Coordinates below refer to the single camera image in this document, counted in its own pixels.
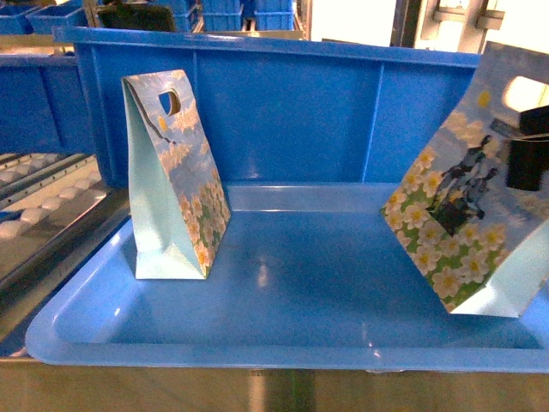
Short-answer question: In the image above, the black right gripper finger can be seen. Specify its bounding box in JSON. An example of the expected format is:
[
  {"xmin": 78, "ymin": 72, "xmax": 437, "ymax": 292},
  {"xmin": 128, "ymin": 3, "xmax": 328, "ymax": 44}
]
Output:
[{"xmin": 506, "ymin": 106, "xmax": 548, "ymax": 191}]

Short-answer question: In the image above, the flower gift bag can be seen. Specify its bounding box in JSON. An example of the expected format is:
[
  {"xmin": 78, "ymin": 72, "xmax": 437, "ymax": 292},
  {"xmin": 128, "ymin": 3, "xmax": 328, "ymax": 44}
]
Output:
[
  {"xmin": 121, "ymin": 70, "xmax": 231, "ymax": 280},
  {"xmin": 381, "ymin": 43, "xmax": 548, "ymax": 318}
]

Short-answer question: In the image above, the blue plastic tray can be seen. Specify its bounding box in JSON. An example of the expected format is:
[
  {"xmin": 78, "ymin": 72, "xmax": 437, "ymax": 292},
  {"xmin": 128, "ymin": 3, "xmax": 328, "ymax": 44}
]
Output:
[{"xmin": 26, "ymin": 183, "xmax": 548, "ymax": 373}]

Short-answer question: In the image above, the large blue plastic crate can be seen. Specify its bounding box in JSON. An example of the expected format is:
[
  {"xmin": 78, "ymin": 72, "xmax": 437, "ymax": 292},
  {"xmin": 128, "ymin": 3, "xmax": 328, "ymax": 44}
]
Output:
[{"xmin": 53, "ymin": 27, "xmax": 480, "ymax": 187}]

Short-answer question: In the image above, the blue crate at left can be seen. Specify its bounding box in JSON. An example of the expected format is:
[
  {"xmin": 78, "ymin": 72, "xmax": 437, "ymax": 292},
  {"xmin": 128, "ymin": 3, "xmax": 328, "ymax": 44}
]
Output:
[{"xmin": 1, "ymin": 55, "xmax": 96, "ymax": 155}]

